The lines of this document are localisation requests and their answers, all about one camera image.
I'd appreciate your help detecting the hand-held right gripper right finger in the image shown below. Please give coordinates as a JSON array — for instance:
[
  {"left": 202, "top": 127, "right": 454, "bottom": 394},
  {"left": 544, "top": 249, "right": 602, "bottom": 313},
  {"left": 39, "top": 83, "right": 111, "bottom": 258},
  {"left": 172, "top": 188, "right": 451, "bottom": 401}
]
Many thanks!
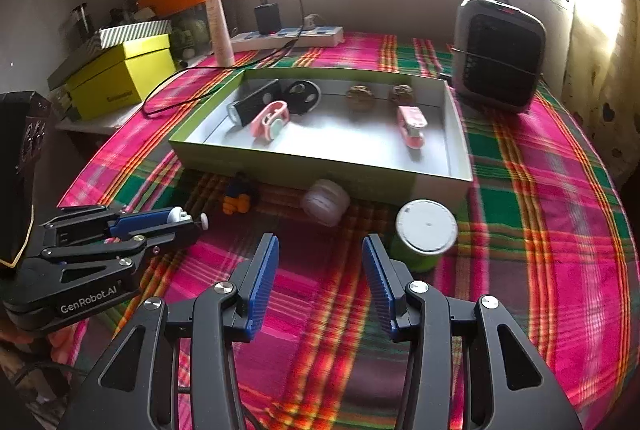
[{"left": 361, "top": 234, "right": 583, "bottom": 430}]

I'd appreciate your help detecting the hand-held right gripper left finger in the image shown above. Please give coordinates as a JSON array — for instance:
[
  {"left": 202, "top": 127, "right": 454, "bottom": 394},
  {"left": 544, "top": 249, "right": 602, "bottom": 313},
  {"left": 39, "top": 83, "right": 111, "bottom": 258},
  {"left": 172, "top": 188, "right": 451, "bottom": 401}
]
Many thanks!
[{"left": 57, "top": 233, "right": 281, "bottom": 430}]

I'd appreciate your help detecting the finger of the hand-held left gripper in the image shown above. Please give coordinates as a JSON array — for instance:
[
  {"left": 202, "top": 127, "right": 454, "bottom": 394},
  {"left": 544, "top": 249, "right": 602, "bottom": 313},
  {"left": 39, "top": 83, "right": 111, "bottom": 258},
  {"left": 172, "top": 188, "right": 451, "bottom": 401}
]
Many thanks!
[
  {"left": 42, "top": 223, "right": 202, "bottom": 263},
  {"left": 40, "top": 205, "right": 176, "bottom": 241}
]

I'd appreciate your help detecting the small white knob gadget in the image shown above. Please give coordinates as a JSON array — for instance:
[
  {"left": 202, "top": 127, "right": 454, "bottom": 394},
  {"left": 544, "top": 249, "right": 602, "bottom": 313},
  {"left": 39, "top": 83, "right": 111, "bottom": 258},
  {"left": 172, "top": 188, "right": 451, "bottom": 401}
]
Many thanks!
[{"left": 167, "top": 207, "right": 211, "bottom": 231}]

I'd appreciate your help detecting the shallow green and white box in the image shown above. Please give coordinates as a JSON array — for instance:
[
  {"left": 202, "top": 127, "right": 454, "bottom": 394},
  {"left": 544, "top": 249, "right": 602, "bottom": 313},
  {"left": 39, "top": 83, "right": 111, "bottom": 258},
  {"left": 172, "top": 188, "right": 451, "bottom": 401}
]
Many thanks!
[{"left": 168, "top": 68, "right": 473, "bottom": 206}]

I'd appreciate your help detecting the pink and white stapler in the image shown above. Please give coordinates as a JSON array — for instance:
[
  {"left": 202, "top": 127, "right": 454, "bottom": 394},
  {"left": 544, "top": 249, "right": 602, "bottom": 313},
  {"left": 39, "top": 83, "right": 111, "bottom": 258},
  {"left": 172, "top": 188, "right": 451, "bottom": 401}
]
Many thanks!
[{"left": 396, "top": 105, "right": 427, "bottom": 150}]

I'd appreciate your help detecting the round panda toy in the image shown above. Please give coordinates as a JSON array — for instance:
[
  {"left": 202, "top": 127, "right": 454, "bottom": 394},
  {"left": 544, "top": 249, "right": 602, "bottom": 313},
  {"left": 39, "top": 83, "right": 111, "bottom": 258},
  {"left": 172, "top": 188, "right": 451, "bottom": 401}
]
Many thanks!
[{"left": 281, "top": 80, "right": 321, "bottom": 116}]

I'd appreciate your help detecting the brown walnut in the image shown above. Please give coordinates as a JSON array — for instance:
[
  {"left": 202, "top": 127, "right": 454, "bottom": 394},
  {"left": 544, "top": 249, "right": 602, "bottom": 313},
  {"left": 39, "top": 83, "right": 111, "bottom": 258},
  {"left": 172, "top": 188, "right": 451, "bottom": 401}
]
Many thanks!
[
  {"left": 346, "top": 84, "right": 376, "bottom": 112},
  {"left": 388, "top": 84, "right": 416, "bottom": 108}
]

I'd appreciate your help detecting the person's left hand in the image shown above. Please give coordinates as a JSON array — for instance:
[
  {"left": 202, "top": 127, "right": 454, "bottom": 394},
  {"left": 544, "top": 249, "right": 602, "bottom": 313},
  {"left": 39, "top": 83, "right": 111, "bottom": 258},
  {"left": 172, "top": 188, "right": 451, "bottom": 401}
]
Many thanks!
[{"left": 47, "top": 327, "right": 83, "bottom": 363}]

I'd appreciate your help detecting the green spool with white top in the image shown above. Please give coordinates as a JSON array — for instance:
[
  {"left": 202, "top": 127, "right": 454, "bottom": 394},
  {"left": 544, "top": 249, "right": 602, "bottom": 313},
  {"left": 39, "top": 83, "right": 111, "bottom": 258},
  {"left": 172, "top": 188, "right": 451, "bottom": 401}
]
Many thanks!
[{"left": 390, "top": 199, "right": 459, "bottom": 273}]

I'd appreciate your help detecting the blue and orange toy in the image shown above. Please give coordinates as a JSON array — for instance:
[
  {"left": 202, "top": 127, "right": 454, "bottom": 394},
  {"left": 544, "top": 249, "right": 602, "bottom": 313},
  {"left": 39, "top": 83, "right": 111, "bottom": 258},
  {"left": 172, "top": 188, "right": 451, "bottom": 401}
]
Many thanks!
[{"left": 222, "top": 173, "right": 261, "bottom": 216}]

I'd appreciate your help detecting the white shelf board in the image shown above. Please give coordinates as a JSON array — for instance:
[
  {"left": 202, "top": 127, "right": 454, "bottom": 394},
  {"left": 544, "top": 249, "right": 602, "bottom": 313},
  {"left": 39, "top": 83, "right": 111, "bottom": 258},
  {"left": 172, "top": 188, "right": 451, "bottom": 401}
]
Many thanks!
[{"left": 55, "top": 103, "right": 146, "bottom": 135}]

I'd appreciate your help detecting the dark box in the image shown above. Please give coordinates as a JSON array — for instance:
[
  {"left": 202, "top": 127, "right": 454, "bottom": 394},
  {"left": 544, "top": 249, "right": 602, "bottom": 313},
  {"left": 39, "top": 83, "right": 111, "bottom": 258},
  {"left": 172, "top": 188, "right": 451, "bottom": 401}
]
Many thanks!
[{"left": 0, "top": 91, "right": 53, "bottom": 268}]

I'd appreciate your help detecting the yellow-green shoebox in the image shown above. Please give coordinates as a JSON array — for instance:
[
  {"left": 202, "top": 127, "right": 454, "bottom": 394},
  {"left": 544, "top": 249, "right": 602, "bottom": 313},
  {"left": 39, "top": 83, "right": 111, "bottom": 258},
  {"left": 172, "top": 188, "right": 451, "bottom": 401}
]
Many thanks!
[{"left": 65, "top": 34, "right": 178, "bottom": 121}]

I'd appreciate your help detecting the pink plaid blanket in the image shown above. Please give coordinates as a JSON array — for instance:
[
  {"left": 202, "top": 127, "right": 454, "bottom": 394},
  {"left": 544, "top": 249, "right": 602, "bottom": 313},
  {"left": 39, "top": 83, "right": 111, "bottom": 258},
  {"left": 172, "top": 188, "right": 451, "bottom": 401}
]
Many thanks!
[{"left": 57, "top": 30, "right": 640, "bottom": 430}]

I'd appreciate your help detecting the black flashlight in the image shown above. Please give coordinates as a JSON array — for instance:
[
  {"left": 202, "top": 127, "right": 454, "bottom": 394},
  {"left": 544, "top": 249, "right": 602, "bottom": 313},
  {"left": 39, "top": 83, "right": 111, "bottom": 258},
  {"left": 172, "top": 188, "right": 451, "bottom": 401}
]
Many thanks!
[{"left": 227, "top": 79, "right": 281, "bottom": 127}]

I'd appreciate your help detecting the grey cardboard box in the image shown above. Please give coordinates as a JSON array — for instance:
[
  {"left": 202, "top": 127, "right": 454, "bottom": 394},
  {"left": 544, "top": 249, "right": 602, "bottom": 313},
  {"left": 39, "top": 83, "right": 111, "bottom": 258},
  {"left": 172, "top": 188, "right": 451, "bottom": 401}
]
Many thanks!
[{"left": 47, "top": 38, "right": 108, "bottom": 91}]

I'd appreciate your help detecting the striped cardboard box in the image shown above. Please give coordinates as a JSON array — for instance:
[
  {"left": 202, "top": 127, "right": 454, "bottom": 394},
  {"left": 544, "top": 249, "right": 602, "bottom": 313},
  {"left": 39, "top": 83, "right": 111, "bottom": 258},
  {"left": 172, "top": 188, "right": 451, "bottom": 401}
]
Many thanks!
[{"left": 97, "top": 20, "right": 173, "bottom": 50}]

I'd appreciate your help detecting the clear jar with green contents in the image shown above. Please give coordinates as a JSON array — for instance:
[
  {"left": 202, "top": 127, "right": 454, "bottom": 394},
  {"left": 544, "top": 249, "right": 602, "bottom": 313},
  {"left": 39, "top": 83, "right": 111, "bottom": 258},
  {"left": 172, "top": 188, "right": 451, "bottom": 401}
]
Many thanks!
[{"left": 172, "top": 10, "right": 211, "bottom": 56}]

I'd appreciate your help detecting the dark glass jar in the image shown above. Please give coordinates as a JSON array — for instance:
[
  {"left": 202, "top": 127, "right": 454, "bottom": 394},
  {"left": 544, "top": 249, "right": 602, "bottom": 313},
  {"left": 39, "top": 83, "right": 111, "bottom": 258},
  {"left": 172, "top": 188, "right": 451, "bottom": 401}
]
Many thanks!
[{"left": 70, "top": 3, "right": 96, "bottom": 36}]

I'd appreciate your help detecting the black charger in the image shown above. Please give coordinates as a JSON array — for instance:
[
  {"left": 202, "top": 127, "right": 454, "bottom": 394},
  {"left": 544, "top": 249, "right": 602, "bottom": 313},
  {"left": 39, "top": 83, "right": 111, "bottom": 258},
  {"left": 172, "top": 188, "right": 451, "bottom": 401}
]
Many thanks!
[{"left": 254, "top": 3, "right": 282, "bottom": 34}]

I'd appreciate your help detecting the white power strip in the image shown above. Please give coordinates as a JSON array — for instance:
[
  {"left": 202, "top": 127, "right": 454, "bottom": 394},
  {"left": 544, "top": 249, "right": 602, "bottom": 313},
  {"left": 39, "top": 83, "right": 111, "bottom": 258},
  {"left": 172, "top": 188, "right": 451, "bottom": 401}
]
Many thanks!
[{"left": 231, "top": 25, "right": 345, "bottom": 52}]

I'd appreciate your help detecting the grey space heater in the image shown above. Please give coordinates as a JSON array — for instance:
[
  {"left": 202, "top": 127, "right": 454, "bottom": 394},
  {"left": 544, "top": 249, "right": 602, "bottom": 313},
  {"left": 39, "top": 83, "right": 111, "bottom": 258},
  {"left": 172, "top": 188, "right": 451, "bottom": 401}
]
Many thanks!
[{"left": 451, "top": 0, "right": 547, "bottom": 113}]

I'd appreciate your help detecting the yellowish curtain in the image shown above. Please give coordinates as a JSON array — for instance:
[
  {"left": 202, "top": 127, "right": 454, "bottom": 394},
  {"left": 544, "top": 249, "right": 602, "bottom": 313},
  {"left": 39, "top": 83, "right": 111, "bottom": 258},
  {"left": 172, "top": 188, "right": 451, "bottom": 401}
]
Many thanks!
[{"left": 565, "top": 0, "right": 640, "bottom": 171}]

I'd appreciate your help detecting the black charger cable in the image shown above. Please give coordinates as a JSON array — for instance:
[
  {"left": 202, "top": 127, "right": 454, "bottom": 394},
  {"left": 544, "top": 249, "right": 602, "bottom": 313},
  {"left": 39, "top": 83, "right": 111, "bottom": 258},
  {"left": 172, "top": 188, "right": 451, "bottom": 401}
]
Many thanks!
[{"left": 141, "top": 0, "right": 304, "bottom": 117}]

